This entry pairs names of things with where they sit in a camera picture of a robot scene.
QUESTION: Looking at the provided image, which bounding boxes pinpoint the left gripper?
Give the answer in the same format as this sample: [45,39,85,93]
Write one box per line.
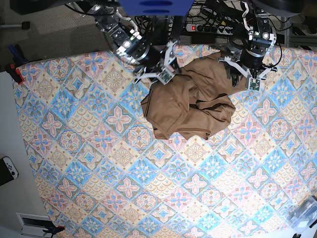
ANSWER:
[217,46,277,91]

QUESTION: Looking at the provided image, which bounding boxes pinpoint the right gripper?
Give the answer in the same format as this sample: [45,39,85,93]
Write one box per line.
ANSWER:
[116,41,180,85]

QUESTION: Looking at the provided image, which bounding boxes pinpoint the brown t-shirt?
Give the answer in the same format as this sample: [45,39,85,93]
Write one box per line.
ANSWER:
[141,53,246,140]

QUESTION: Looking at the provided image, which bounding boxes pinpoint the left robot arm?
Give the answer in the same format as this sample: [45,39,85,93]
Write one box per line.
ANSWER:
[218,0,278,91]

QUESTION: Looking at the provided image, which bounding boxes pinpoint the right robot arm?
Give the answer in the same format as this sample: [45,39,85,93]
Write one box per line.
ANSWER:
[87,0,180,85]

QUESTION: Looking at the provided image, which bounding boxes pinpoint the white power strip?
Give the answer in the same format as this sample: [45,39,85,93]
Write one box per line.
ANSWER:
[185,23,233,36]

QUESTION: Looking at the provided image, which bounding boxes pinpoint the patterned tablecloth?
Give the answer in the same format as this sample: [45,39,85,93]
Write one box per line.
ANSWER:
[13,48,317,238]

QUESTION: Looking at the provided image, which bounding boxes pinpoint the red and black clamp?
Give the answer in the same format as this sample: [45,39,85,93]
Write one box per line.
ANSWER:
[5,63,24,85]

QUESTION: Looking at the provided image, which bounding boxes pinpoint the clear plastic box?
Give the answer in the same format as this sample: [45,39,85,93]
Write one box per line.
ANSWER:
[287,195,317,234]

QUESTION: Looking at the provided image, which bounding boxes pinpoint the game console with white controller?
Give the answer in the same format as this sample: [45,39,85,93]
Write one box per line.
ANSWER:
[0,156,19,186]

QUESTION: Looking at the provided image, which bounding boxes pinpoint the black clamp at bottom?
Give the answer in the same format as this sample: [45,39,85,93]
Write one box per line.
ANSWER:
[43,225,65,236]

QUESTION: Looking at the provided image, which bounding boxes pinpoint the white floor vent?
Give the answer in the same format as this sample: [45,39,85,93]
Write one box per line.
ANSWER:
[16,213,54,238]

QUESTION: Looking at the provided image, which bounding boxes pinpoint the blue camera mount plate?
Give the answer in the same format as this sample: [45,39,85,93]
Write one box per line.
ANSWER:
[118,0,194,16]

